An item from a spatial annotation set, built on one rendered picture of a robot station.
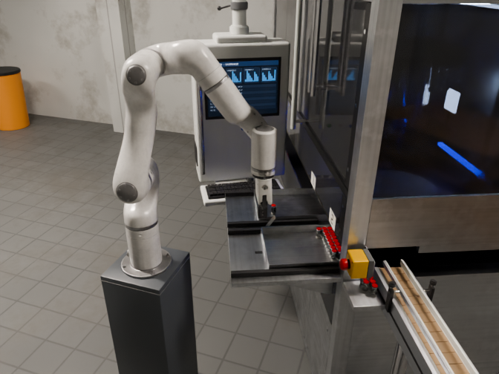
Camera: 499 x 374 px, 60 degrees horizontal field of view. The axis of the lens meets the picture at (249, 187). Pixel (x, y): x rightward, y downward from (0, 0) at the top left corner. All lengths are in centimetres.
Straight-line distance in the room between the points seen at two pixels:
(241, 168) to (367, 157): 117
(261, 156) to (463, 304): 100
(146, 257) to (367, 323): 88
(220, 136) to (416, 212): 119
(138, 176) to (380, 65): 81
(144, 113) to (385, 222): 87
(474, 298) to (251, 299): 141
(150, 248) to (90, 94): 469
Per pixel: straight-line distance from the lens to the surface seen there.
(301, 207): 203
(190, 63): 133
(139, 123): 141
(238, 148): 238
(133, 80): 131
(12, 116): 629
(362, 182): 142
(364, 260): 147
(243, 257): 169
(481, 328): 203
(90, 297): 301
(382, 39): 129
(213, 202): 223
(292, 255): 170
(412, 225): 157
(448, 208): 159
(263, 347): 255
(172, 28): 532
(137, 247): 162
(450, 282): 179
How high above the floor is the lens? 188
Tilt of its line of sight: 27 degrees down
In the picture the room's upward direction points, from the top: straight up
